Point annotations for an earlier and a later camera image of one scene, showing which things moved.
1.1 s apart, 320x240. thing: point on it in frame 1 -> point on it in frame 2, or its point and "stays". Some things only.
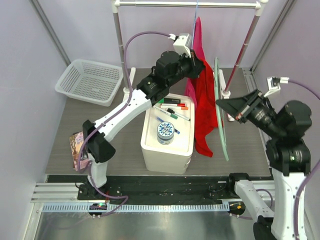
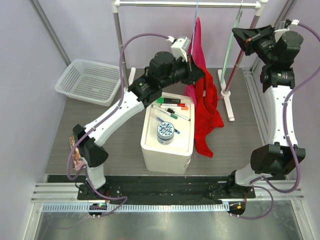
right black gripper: (239, 106) -> (248, 38)
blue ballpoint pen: (175, 130) stays
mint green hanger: (219, 119) -> (229, 45)
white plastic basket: (96, 82) stays
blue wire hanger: (195, 16) stays
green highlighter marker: (169, 100) stays
